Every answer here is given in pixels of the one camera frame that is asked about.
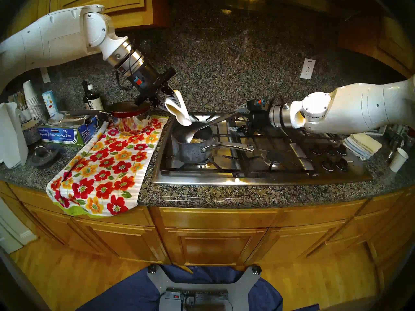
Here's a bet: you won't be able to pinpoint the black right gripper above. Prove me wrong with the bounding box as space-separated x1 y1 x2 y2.
228 101 273 135

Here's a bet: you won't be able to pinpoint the blue striped folded cloth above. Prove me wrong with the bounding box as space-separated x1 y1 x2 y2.
342 138 371 160

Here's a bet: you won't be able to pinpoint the floral kitchen towel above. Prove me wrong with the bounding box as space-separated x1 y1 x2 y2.
46 115 170 218

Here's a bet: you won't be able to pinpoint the metal serving spoon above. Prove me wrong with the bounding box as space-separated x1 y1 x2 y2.
183 110 239 144

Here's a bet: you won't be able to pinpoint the wooden base cabinets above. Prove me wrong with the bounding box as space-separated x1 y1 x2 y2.
0 181 415 291

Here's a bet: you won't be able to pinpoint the grey power strip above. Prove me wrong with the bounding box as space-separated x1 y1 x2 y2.
165 289 229 301

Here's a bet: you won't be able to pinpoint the leaf print paper cup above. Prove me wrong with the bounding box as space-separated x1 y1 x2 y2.
41 90 59 117

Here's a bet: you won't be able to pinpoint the wooden wall cabinet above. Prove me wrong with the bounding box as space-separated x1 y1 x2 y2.
0 0 168 73
337 14 415 81

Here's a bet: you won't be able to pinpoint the small white paper cup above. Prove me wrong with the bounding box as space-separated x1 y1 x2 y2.
389 147 409 173

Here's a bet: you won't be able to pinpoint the black pot lid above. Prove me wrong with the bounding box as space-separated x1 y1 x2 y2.
31 145 62 170

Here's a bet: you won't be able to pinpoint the blue foil sheet box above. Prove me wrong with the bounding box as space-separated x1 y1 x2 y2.
37 115 100 147

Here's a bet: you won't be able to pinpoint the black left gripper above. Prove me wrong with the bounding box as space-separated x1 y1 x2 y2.
128 65 181 110

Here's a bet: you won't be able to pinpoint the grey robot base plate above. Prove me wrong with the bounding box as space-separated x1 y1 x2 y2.
148 265 262 311

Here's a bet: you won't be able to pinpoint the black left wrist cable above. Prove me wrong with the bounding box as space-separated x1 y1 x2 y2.
115 48 135 91

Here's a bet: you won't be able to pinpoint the red frying pan grey handle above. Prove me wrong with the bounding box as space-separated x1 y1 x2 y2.
70 101 151 119

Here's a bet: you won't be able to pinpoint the white wall power outlet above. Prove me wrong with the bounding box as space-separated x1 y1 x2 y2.
300 58 316 80

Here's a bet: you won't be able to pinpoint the stainless steel gas cooktop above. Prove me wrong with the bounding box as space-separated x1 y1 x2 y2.
151 112 373 187

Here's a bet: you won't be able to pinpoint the dark bottle white cap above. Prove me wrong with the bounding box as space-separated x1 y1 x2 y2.
86 85 104 111

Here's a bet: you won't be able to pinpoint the chrome metal fixture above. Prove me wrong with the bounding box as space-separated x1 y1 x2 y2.
386 126 403 159

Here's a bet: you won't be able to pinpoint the stack of white paper cups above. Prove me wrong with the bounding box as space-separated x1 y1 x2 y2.
22 81 46 121

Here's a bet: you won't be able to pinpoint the cup of wooden sticks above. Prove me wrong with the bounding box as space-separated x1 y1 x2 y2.
13 92 32 121

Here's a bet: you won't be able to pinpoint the navy blue fabric cover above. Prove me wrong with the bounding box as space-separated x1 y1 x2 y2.
76 265 320 311

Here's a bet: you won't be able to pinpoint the cream folded cloth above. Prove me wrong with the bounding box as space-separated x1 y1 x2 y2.
349 133 382 153

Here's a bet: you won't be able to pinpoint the shiny steel stock pot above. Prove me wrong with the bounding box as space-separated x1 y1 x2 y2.
109 100 160 136

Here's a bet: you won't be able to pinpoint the dark grey saucepan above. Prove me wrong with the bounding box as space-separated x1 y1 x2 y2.
170 121 255 164

